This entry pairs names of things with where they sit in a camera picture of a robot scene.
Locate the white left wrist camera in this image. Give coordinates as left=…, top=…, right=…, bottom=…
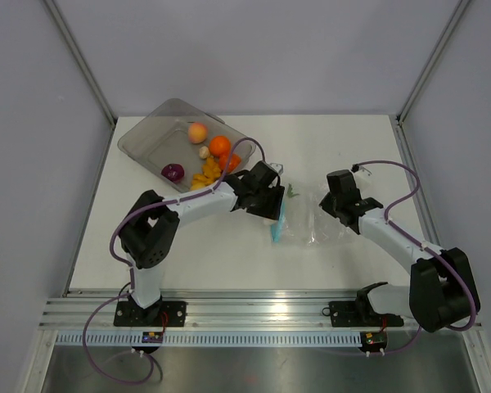
left=269, top=163, right=283, bottom=176

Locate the smoky clear plastic bin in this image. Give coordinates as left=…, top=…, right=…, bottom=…
left=118, top=98, right=245, bottom=192

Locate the aluminium frame rail right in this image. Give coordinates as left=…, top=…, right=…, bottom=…
left=392, top=114, right=447, bottom=255

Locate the fake fried chicken piece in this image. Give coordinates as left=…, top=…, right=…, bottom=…
left=191, top=156, right=222, bottom=186

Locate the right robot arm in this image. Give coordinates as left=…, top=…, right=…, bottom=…
left=319, top=165, right=480, bottom=332

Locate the purple fake onion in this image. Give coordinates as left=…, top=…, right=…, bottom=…
left=160, top=163, right=185, bottom=183

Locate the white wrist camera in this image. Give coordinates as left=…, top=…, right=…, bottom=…
left=269, top=163, right=283, bottom=176
left=351, top=164, right=372, bottom=187

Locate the white slotted cable duct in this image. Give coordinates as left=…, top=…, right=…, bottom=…
left=56, top=331, right=362, bottom=348

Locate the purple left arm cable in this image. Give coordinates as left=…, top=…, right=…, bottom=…
left=81, top=138, right=271, bottom=386

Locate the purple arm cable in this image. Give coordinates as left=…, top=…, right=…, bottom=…
left=322, top=160, right=478, bottom=356
left=81, top=138, right=271, bottom=386

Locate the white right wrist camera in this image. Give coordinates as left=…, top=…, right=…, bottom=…
left=351, top=164, right=372, bottom=187

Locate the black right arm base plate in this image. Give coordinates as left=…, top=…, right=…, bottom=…
left=327, top=300, right=404, bottom=328

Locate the white fake radish with leaves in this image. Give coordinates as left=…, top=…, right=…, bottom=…
left=263, top=183, right=300, bottom=226

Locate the clear zip top bag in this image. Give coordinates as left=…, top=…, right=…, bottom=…
left=270, top=180, right=355, bottom=247

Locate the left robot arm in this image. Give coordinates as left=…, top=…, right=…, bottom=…
left=111, top=160, right=285, bottom=328

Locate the beige fake garlic bulb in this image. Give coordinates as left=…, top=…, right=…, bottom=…
left=199, top=146, right=210, bottom=160

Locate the orange fake pumpkin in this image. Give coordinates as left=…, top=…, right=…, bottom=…
left=218, top=152, right=241, bottom=174

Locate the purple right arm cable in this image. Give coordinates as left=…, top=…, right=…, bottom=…
left=322, top=160, right=478, bottom=356

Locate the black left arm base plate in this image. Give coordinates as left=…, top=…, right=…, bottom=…
left=113, top=300, right=187, bottom=328

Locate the orange fake orange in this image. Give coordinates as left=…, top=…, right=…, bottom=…
left=209, top=135, right=232, bottom=157

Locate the fake peach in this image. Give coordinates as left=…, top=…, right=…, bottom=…
left=187, top=122, right=209, bottom=144

